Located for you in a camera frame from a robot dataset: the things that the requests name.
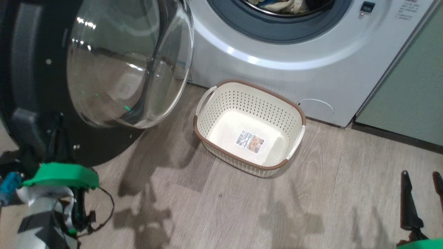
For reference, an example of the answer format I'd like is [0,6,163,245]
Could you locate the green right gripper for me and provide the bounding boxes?
[398,170,443,249]

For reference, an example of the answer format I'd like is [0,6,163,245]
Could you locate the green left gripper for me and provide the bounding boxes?
[22,114,100,190]

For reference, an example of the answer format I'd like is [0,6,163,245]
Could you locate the black round glass washer door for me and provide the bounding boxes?
[0,0,194,168]

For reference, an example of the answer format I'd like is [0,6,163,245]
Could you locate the clothes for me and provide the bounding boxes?
[247,0,308,14]

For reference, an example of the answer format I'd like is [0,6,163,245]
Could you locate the wide green cabinet door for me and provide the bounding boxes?
[356,7,443,146]

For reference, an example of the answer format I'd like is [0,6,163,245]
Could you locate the printed label sticker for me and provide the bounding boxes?
[235,130,265,154]

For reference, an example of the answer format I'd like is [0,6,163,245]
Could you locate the white front-load washing machine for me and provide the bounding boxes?
[187,0,436,128]

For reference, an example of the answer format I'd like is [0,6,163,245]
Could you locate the cream perforated basket brown rim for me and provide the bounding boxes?
[193,79,307,178]

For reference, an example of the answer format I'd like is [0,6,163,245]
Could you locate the black cabinet plinth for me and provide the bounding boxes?
[351,121,443,154]

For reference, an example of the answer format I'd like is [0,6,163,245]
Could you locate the round white filter cover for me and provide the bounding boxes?
[297,99,335,121]

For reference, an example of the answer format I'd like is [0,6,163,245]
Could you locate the white text sticker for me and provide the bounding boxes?
[398,0,421,19]

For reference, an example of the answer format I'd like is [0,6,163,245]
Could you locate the blue cable connector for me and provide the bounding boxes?
[0,172,22,205]

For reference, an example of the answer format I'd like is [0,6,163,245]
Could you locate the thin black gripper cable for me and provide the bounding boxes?
[69,186,115,239]

